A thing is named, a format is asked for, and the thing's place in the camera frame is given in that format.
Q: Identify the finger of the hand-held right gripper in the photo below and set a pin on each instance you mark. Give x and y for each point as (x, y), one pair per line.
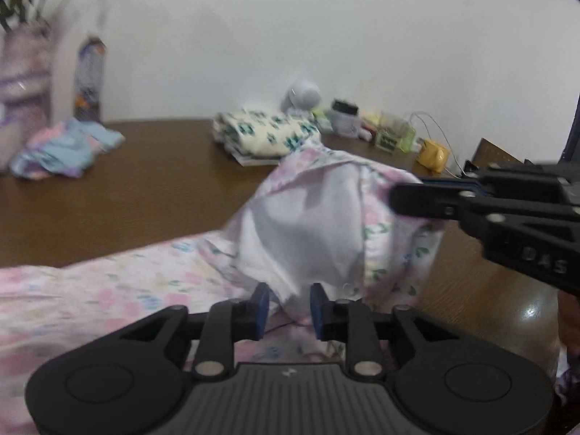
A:
(521, 240)
(453, 182)

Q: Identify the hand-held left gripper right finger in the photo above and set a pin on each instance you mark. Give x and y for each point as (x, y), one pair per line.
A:
(317, 312)

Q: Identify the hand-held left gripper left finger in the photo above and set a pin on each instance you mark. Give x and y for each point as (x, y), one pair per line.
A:
(261, 310)

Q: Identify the pink floral dress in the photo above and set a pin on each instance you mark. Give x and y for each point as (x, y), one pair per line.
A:
(308, 217)

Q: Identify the person's right hand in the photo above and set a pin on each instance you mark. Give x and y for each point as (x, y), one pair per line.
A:
(569, 321)

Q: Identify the yellow mug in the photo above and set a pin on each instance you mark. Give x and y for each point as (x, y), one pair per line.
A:
(432, 156)

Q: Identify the black monitor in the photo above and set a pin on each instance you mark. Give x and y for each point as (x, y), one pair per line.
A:
(573, 136)

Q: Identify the green spray bottle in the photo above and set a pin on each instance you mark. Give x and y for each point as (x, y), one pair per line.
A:
(408, 138)

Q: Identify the glass cup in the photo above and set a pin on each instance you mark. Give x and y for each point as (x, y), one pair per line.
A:
(389, 133)

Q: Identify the small red white tube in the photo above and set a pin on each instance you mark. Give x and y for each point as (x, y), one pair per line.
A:
(365, 135)

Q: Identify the black charger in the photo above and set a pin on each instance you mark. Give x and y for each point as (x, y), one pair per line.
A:
(343, 106)

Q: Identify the white folded cloth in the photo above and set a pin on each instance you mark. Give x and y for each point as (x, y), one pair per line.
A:
(253, 160)

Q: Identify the white round robot speaker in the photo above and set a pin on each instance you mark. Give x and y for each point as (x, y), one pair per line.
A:
(304, 95)

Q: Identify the folded cream green-flower cloth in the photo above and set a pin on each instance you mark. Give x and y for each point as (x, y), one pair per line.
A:
(263, 133)

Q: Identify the pastel blue pink cloth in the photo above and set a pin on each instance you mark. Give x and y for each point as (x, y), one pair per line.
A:
(63, 147)

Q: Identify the plastic tea bottle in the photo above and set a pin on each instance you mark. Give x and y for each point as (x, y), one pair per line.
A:
(88, 81)

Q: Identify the purple ceramic vase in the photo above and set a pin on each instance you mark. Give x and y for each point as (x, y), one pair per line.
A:
(25, 63)

